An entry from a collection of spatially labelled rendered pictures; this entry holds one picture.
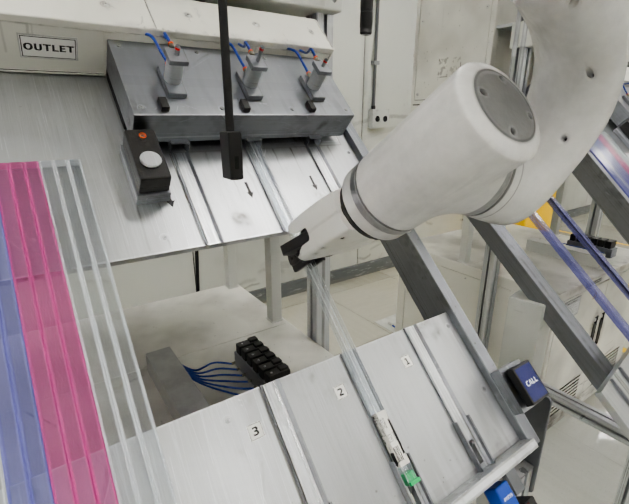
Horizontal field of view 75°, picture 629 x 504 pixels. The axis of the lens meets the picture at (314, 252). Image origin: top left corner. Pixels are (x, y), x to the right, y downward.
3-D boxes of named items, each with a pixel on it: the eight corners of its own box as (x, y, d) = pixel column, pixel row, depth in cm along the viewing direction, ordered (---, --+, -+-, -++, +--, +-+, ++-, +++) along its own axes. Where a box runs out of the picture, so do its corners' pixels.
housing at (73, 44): (304, 111, 82) (335, 48, 71) (-1, 109, 55) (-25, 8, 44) (288, 82, 85) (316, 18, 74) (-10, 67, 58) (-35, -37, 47)
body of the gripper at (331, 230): (400, 164, 45) (346, 208, 54) (325, 171, 40) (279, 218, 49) (427, 227, 44) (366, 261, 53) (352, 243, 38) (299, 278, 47)
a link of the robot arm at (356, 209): (409, 150, 43) (391, 165, 46) (342, 155, 38) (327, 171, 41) (440, 223, 42) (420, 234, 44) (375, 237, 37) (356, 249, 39)
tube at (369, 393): (413, 481, 46) (419, 480, 45) (404, 487, 45) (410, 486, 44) (252, 138, 63) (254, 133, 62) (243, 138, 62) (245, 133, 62)
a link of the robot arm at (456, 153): (428, 168, 44) (354, 141, 40) (543, 84, 33) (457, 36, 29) (436, 241, 40) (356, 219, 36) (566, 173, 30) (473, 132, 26)
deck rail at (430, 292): (505, 447, 59) (541, 441, 55) (497, 453, 58) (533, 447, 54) (306, 93, 84) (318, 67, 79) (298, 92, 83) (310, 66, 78)
